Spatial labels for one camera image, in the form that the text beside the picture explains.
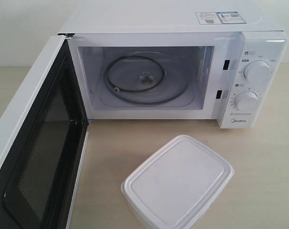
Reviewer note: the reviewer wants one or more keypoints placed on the translucent plastic lidded container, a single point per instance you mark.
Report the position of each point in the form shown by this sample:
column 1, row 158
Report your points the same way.
column 177, row 184

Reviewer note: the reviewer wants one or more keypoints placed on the white microwave door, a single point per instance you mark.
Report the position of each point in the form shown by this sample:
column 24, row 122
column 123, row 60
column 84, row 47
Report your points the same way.
column 42, row 135

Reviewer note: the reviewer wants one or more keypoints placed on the white Midea microwave body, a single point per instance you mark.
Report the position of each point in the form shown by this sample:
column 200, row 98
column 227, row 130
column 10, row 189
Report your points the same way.
column 214, row 55

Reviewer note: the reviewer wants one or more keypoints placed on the glass turntable plate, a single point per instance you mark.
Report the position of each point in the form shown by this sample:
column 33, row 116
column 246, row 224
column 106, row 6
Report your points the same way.
column 146, row 78

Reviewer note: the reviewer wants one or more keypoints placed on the lower white timer knob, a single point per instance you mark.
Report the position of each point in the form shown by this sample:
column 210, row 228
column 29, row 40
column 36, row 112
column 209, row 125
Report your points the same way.
column 246, row 101

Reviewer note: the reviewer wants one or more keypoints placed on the blue white label sticker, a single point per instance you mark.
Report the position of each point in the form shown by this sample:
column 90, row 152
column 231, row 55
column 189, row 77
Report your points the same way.
column 226, row 17

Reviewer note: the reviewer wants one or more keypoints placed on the upper white power knob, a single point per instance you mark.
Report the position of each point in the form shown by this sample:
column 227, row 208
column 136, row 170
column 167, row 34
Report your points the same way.
column 257, row 72

